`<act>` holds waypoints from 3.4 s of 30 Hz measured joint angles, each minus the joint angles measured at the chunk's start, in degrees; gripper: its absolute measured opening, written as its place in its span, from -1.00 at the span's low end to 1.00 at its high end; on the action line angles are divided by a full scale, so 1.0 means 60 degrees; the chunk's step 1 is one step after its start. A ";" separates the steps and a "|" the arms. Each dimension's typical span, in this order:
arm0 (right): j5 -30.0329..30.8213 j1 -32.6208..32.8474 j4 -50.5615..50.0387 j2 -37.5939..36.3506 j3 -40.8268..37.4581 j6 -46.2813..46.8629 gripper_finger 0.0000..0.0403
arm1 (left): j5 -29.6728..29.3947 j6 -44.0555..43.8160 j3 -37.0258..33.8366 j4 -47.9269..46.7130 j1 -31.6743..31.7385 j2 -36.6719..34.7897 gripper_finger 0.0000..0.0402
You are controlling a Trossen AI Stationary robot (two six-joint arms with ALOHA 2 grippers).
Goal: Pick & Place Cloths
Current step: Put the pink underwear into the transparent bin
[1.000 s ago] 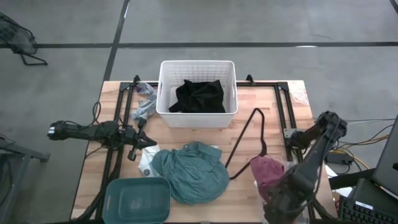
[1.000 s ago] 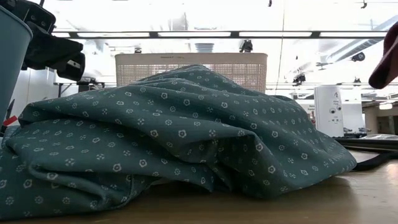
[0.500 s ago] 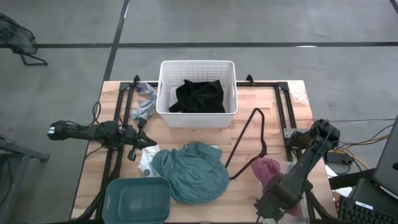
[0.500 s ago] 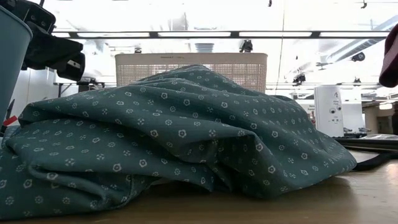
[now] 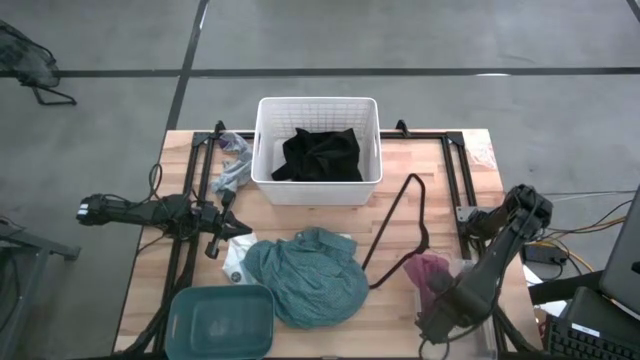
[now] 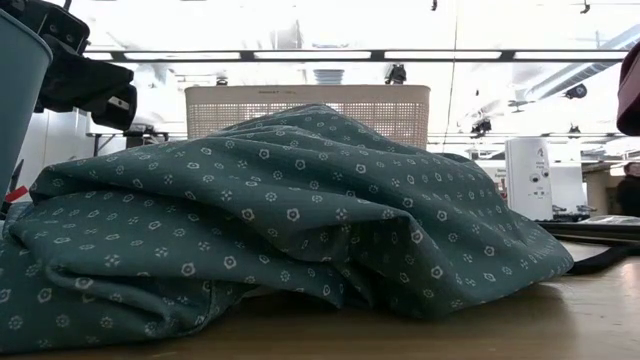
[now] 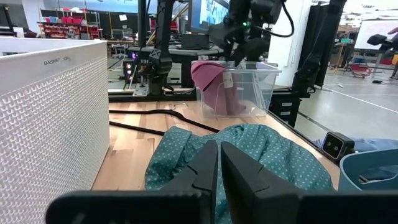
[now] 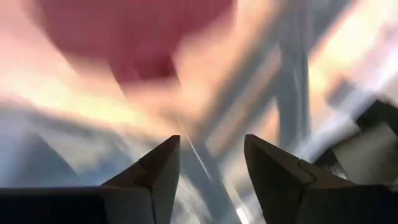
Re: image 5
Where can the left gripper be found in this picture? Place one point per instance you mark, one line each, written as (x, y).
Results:
(212, 220)

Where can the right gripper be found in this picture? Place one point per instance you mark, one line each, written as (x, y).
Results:
(437, 325)

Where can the white printed cloth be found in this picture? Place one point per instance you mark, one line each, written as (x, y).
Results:
(235, 260)

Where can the maroon cloth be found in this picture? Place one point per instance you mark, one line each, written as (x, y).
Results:
(417, 272)

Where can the light grey-blue cloth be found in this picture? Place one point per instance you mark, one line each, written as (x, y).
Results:
(237, 170)

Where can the teal patterned shirt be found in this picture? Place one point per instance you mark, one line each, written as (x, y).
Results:
(310, 280)

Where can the black garment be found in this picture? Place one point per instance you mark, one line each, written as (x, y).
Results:
(320, 157)

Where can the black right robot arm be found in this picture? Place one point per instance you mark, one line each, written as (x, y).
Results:
(500, 255)

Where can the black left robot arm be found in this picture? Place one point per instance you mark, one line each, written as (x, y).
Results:
(130, 212)

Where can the clear plastic bin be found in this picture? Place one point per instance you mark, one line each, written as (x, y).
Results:
(475, 350)

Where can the black clothes hanger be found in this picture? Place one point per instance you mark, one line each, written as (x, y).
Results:
(423, 244)

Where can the white perforated plastic basket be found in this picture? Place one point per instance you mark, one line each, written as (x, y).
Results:
(320, 192)

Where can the teal plastic bin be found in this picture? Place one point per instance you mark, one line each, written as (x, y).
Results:
(220, 325)

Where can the white paper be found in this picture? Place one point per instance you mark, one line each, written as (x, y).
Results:
(552, 307)

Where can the black power adapter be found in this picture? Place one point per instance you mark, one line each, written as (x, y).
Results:
(542, 254)

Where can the black flat bar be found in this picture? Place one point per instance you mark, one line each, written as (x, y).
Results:
(565, 289)

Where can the black keyboard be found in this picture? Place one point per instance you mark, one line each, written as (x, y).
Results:
(575, 347)

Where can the clear plastic wrap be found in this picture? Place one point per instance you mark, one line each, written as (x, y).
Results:
(480, 150)

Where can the grey laptop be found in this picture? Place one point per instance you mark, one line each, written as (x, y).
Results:
(622, 270)

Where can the grey metal stand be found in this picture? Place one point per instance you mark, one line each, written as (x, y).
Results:
(30, 245)

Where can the black mesh chair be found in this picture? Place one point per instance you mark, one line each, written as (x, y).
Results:
(25, 60)

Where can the black metal table frame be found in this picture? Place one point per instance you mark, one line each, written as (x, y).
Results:
(176, 265)

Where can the grey metal base plate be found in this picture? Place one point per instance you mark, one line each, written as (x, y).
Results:
(465, 212)

